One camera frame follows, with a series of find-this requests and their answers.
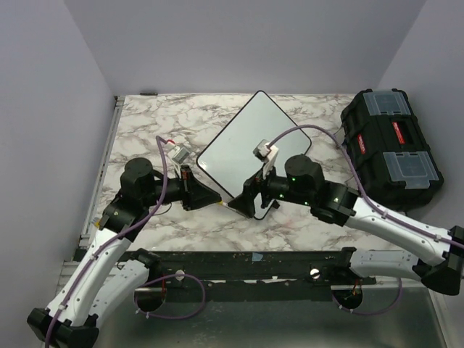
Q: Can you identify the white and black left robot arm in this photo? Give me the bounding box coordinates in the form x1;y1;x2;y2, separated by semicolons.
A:
27;157;221;347

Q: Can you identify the blue tape piece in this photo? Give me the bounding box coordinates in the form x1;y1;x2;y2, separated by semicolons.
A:
252;252;263;262

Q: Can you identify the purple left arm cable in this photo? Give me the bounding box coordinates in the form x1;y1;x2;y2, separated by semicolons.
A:
45;136;209;348

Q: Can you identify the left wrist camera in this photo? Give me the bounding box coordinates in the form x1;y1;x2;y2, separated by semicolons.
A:
166;140;191;176

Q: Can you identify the aluminium frame profile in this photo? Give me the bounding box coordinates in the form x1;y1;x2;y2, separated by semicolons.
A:
39;96;126;348

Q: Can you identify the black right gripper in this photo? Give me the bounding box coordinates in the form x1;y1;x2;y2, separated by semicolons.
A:
228;159;312;218

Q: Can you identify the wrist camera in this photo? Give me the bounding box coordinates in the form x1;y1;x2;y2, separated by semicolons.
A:
253;139;278;179
166;140;191;176

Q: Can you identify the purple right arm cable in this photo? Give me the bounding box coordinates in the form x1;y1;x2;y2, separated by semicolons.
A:
268;125;464;316

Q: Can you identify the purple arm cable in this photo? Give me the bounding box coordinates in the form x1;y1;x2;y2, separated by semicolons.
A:
45;136;209;348
268;125;464;316

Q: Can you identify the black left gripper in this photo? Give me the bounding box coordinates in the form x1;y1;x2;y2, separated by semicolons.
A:
144;165;223;211

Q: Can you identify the white whiteboard with black frame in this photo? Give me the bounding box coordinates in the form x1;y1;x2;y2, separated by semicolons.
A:
196;91;297;198

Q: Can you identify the black plastic toolbox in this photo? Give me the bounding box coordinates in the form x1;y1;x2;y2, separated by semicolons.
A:
341;88;444;212

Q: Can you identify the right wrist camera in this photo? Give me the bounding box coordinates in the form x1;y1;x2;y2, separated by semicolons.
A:
253;139;278;179

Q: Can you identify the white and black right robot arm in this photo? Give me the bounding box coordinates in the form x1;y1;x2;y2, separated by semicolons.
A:
228;154;463;296

